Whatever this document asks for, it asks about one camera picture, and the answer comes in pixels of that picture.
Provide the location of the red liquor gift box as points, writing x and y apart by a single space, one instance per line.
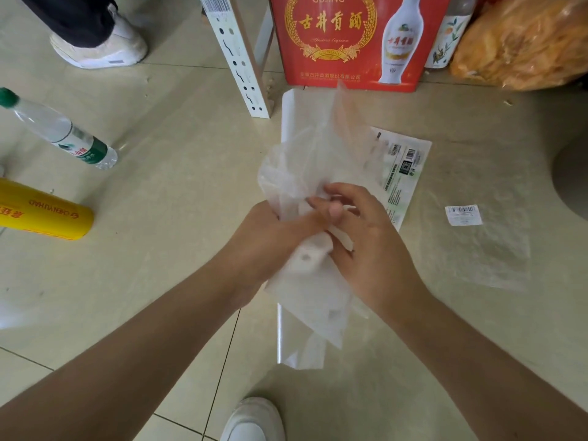
330 45

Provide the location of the green-capped plastic water bottle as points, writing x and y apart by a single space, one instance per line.
50 126

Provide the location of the person's left hand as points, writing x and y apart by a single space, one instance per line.
257 247

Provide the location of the person's left thumb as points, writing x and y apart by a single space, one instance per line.
317 218

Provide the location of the person's left forearm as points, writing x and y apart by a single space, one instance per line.
119 367

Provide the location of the person's white shoe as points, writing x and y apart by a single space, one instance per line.
255 422

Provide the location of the person's right hand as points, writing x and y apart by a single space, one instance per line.
381 261

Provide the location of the person's right thumb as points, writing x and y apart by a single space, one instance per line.
343 252

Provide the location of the person's right forearm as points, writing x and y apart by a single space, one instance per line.
487 376

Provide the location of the orange plastic bag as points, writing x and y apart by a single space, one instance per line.
523 45

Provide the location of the clear bottle with floral label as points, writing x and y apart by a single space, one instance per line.
448 38

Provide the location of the grey round object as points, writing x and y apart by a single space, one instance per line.
574 179

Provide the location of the frosted white plastic bag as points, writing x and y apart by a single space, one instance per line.
307 165

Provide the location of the yellow wrap roll box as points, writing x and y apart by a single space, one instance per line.
41 211

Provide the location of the white perforated metal post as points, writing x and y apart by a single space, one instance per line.
239 59

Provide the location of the clear flat bag with label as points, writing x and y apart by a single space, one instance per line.
399 179

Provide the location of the clear bag with barcode sticker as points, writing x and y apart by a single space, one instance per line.
487 252

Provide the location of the white metal bar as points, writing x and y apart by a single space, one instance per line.
263 38

